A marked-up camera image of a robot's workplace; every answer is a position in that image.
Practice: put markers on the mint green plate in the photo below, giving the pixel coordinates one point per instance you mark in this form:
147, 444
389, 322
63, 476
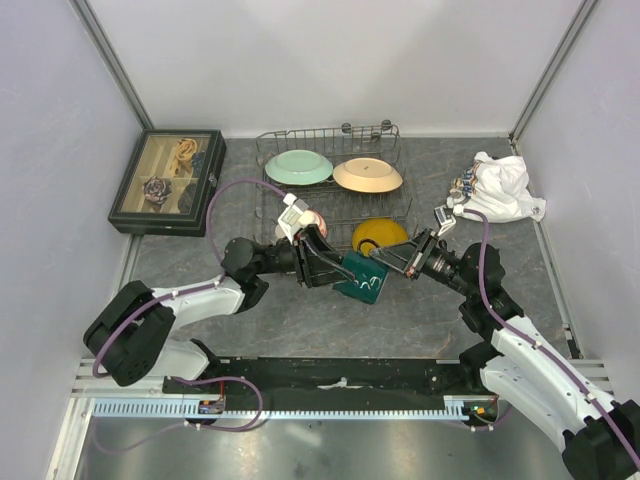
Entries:
299, 168

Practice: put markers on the black glass-lid jewelry box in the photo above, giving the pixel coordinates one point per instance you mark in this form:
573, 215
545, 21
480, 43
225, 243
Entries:
170, 179

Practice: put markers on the beige paper cup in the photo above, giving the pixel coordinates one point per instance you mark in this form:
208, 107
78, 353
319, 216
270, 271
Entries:
279, 231

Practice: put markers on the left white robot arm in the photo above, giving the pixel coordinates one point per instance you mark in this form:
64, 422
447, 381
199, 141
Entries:
129, 338

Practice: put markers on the grey slotted cable duct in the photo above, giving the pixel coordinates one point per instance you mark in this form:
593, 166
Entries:
332, 405

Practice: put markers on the red patterned small bowl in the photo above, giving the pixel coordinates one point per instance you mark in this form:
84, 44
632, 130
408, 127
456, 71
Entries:
315, 218

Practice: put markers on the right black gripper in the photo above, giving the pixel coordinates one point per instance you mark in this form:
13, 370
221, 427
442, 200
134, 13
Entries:
398, 256

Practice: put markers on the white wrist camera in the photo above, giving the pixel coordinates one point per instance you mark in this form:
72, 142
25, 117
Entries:
290, 218
446, 218

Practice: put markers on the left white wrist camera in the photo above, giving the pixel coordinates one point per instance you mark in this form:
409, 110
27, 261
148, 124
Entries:
290, 218

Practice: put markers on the beige bird plate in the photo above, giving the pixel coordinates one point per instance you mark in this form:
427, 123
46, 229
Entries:
367, 175

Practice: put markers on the grey wire dish rack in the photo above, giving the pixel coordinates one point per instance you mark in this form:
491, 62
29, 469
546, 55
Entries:
342, 209

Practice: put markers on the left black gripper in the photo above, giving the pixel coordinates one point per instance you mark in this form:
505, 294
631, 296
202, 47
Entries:
317, 262

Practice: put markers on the crumpled white printed cloth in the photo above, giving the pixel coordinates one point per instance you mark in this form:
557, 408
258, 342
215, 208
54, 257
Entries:
496, 187

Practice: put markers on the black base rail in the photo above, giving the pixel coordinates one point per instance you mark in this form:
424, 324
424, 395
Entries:
268, 376

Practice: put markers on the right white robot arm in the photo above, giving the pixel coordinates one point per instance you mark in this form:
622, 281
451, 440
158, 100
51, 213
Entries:
596, 435

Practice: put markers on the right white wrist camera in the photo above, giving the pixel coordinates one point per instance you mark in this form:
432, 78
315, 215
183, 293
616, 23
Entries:
446, 218

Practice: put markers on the dark green mug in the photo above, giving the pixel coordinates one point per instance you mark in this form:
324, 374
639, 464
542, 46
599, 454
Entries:
369, 274

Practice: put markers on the yellow patterned plate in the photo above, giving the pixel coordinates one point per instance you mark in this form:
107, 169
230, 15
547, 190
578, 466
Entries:
375, 233

